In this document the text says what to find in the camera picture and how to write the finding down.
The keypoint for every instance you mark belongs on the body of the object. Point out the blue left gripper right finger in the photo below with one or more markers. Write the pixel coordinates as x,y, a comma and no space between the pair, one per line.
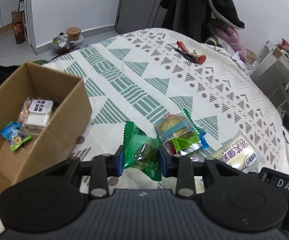
167,166

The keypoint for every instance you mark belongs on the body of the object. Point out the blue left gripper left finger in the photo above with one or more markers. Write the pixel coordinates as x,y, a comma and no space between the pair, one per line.
118,161

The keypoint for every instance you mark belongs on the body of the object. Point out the green candy packet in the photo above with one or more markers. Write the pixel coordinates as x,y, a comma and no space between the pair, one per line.
141,151

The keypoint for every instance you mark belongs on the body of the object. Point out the blue green snack packet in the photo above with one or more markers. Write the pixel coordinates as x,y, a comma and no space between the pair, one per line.
14,134

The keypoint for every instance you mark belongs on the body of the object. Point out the green biscuit packet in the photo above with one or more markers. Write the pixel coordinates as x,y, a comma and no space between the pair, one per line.
177,133

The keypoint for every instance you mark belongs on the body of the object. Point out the patterned bed cover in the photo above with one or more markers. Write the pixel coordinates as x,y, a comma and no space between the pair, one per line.
138,77

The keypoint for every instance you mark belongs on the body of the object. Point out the brown cardboard box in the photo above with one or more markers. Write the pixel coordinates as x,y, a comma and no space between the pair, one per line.
71,113

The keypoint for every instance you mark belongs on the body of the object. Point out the white purple cake packet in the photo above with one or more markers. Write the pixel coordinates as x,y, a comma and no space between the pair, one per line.
35,113

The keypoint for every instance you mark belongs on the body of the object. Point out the brown lidded jar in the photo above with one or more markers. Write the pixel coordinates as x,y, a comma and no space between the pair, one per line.
73,33

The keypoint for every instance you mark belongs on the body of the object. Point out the pink garment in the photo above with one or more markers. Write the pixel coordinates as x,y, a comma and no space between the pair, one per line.
231,37

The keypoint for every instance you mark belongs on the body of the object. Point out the white shelf unit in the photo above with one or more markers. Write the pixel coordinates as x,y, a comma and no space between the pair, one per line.
271,75

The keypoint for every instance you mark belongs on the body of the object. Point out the grey door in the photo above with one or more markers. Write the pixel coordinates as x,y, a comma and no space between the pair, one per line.
138,14

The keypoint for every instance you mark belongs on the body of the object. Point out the black jacket on chair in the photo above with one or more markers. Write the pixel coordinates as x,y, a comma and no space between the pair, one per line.
193,18

